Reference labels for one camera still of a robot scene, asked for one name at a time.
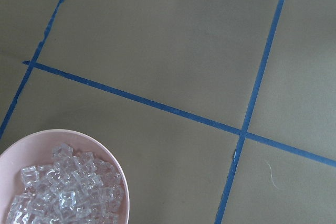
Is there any pile of clear ice cubes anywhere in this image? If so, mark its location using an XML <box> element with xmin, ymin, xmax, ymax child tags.
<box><xmin>5</xmin><ymin>144</ymin><xmax>125</xmax><ymax>223</ymax></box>

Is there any pink bowl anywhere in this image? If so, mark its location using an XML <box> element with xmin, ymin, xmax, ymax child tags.
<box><xmin>1</xmin><ymin>129</ymin><xmax>130</xmax><ymax>223</ymax></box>

